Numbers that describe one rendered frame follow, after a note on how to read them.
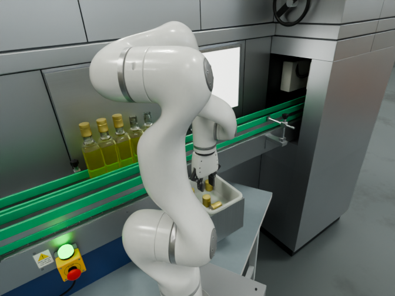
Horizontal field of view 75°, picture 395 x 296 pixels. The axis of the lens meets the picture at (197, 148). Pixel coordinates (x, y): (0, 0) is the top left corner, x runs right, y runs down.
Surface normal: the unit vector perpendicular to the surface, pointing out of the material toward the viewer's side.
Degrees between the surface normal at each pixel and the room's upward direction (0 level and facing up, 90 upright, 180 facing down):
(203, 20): 90
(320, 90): 90
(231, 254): 0
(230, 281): 3
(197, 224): 60
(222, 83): 90
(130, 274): 0
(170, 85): 85
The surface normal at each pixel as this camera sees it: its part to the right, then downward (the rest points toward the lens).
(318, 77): -0.82, 0.31
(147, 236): -0.23, -0.21
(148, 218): -0.12, -0.77
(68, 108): 0.57, 0.38
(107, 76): -0.30, 0.29
